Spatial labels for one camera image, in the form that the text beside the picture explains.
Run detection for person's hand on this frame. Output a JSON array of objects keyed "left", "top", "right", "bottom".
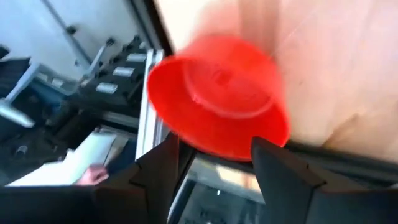
[{"left": 76, "top": 164, "right": 110, "bottom": 187}]

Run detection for red plastic cup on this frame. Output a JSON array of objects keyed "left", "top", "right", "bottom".
[{"left": 146, "top": 34, "right": 292, "bottom": 162}]

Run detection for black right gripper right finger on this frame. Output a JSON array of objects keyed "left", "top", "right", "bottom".
[{"left": 250, "top": 136, "right": 398, "bottom": 224}]

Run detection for silver metal cylinder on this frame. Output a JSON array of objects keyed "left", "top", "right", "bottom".
[{"left": 0, "top": 99, "right": 35, "bottom": 129}]

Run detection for silver aluminium frame post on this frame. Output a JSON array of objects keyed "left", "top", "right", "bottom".
[{"left": 136, "top": 48, "right": 170, "bottom": 159}]

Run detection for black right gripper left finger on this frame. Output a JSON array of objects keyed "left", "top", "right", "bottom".
[{"left": 93, "top": 133, "right": 196, "bottom": 224}]

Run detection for black equipment with silver labels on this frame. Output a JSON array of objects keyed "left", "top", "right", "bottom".
[{"left": 77, "top": 35, "right": 150, "bottom": 116}]

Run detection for white paper sheets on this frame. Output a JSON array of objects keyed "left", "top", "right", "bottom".
[{"left": 6, "top": 132, "right": 118, "bottom": 187}]

